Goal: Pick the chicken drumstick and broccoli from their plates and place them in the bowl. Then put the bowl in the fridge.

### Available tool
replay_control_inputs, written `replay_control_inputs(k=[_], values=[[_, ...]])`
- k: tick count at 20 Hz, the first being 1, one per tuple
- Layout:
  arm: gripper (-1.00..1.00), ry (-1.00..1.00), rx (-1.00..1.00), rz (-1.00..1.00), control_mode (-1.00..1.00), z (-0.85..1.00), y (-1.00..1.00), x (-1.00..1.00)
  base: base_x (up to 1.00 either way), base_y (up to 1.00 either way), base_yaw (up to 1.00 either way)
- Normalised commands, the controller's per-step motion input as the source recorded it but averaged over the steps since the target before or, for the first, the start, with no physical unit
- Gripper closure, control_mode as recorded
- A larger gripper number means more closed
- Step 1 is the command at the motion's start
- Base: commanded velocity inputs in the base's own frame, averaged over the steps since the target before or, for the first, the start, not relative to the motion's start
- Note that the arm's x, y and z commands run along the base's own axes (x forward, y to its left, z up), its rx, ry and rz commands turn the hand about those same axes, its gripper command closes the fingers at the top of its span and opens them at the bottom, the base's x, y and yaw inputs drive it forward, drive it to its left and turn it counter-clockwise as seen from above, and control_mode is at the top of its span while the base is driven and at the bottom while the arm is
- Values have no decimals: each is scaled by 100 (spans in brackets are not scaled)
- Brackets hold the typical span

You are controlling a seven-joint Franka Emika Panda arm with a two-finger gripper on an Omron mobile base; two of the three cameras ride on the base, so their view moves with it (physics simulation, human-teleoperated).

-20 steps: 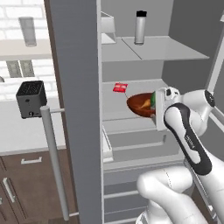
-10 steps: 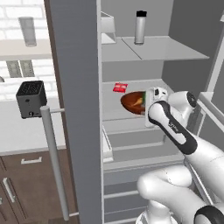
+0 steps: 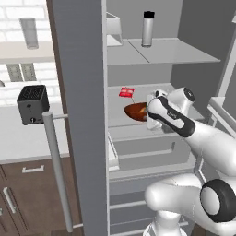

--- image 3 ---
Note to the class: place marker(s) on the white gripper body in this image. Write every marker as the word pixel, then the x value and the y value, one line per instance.
pixel 151 123

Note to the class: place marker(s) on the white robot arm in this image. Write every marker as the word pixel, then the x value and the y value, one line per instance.
pixel 212 144

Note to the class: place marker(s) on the brown bowl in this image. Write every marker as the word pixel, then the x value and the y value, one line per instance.
pixel 135 111

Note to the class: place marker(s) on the white fridge crisper drawer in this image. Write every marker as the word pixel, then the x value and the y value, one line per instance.
pixel 144 150

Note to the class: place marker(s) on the grey fridge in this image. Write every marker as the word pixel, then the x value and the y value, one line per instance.
pixel 138 70

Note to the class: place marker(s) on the glass fridge shelf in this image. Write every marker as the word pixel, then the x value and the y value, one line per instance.
pixel 166 52

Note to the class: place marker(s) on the grey fridge door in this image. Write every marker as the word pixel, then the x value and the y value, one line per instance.
pixel 81 92

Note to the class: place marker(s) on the fridge door with shelf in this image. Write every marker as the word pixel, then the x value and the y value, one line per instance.
pixel 226 76

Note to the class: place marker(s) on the red food packet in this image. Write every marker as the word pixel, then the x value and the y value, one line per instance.
pixel 126 92

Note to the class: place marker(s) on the grey bottle with black cap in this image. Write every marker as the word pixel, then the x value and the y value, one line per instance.
pixel 147 29

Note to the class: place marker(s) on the clear plastic container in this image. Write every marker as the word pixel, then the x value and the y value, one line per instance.
pixel 113 29

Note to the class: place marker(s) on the black toaster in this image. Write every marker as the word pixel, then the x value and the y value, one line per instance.
pixel 32 106

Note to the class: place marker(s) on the brown drawer front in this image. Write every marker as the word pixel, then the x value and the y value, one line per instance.
pixel 33 176

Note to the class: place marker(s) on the grey glass jar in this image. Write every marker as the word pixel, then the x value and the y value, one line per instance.
pixel 29 32

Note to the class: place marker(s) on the brown cupboard door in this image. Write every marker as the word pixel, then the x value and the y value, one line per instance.
pixel 18 215

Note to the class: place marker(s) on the grey wall socket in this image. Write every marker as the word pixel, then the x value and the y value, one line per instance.
pixel 28 71
pixel 14 72

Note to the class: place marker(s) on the white wall shelf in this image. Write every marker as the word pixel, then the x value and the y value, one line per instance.
pixel 26 52

